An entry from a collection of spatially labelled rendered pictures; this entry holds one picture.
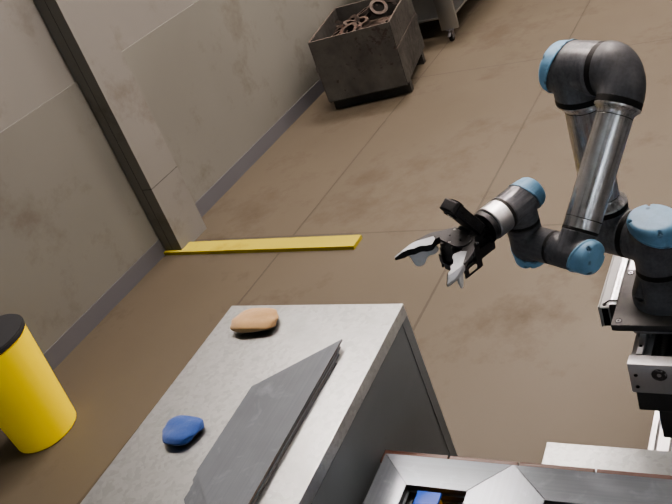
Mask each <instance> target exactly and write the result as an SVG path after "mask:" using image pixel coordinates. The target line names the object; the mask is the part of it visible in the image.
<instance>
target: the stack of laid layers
mask: <svg viewBox="0 0 672 504"><path fill-rule="evenodd" d="M418 490H419V491H427V492H436V493H441V494H442V497H441V501H442V504H463V501H464V498H465V495H466V492H467V491H457V490H448V489H440V488H431V487H422V486H413V485H406V486H405V489H404V491H403V494H402V496H401V499H400V501H399V504H413V501H414V499H415V496H416V494H417V491H418ZM543 504H573V503H564V502H555V501H546V500H545V499H544V503H543Z"/></svg>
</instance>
